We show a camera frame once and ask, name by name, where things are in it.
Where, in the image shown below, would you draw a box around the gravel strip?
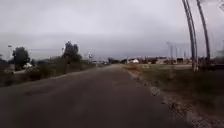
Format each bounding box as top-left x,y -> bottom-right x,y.
124,68 -> 224,128

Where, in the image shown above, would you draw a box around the grey asphalt road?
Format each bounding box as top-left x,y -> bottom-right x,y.
0,63 -> 194,128

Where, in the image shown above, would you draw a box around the dark tree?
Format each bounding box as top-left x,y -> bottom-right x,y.
61,41 -> 82,65
11,46 -> 31,70

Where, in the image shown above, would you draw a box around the row of distant buildings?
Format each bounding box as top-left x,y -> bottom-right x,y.
89,55 -> 224,66

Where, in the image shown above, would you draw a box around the row of low bushes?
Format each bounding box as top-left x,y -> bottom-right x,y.
0,61 -> 101,88

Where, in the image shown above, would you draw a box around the grass field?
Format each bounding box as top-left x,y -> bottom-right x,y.
124,63 -> 224,114

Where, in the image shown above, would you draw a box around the leaning poles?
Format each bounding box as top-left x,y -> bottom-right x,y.
181,0 -> 212,72

